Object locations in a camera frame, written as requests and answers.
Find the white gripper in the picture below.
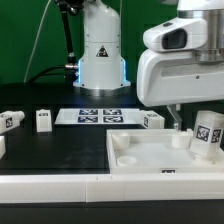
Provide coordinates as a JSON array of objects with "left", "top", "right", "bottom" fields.
[{"left": 137, "top": 50, "right": 224, "bottom": 131}]

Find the white square tabletop part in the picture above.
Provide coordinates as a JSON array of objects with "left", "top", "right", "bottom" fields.
[{"left": 106, "top": 129, "right": 224, "bottom": 174}]

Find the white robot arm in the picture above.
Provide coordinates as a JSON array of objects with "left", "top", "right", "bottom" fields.
[{"left": 74, "top": 0, "right": 224, "bottom": 130}]

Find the white sheet with tags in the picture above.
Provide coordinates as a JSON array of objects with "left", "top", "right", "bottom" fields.
[{"left": 55, "top": 108, "right": 140, "bottom": 125}]

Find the white front fence bar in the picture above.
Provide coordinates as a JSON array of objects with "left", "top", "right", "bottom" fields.
[{"left": 0, "top": 173, "right": 224, "bottom": 203}]

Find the black cable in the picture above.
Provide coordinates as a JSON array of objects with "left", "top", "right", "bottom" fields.
[{"left": 27, "top": 65, "right": 75, "bottom": 84}]

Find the grey cable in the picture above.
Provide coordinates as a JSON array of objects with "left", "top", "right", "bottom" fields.
[{"left": 23, "top": 0, "right": 54, "bottom": 84}]

